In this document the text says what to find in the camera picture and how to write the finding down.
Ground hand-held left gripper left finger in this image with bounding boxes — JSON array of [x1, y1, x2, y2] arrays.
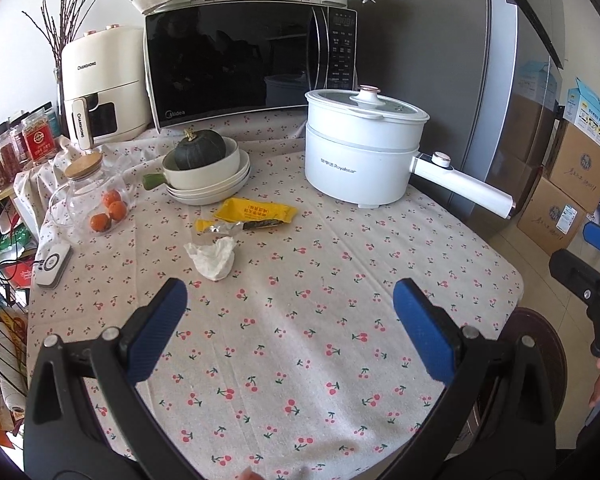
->
[[22, 277, 203, 480]]

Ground cream ceramic plate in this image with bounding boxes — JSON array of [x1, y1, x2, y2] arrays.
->
[[170, 170, 248, 206]]

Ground grey refrigerator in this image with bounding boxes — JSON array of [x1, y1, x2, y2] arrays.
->
[[462, 0, 566, 238]]

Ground brown cardboard box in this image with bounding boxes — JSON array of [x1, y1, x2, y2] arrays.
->
[[545, 120, 600, 213], [517, 177, 588, 256]]

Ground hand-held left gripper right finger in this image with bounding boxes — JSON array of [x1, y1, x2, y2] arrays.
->
[[380, 277, 588, 480]]

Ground black wire rack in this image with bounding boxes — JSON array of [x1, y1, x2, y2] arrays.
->
[[0, 185, 41, 456]]

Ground white tissue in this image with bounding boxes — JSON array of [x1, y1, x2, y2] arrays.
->
[[184, 236, 237, 282]]

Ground white electric cooking pot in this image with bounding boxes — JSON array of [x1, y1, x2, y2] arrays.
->
[[304, 85, 517, 220]]

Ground round brown stool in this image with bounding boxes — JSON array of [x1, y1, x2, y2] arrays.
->
[[472, 307, 568, 461]]

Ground dark green pumpkin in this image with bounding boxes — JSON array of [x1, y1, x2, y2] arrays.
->
[[174, 129, 227, 171]]

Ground clear snack jar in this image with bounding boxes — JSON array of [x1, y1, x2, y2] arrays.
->
[[0, 132, 28, 196]]

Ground blue and white box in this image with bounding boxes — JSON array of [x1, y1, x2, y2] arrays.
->
[[562, 77, 600, 147]]

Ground cream bowl with green handle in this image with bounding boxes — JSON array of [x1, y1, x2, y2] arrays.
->
[[141, 137, 241, 191]]

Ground red label snack jar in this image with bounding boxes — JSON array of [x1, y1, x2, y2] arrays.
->
[[21, 106, 57, 165]]

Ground small white electronic device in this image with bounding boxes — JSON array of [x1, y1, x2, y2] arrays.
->
[[34, 242, 73, 289]]

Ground silver foil wrapper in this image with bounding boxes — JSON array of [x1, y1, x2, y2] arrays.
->
[[195, 217, 286, 237]]

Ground cream air fryer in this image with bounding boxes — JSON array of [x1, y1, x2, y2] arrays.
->
[[60, 25, 153, 151]]

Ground black microwave oven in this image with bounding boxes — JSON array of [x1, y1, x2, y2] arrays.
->
[[144, 2, 359, 133]]

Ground yellow snack wrapper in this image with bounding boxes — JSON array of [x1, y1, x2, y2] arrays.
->
[[214, 197, 298, 226]]

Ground dried bare branches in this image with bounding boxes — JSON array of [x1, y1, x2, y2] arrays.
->
[[22, 0, 101, 76]]

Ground glass jar with wooden lid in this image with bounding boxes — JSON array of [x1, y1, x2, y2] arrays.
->
[[47, 152, 133, 235]]

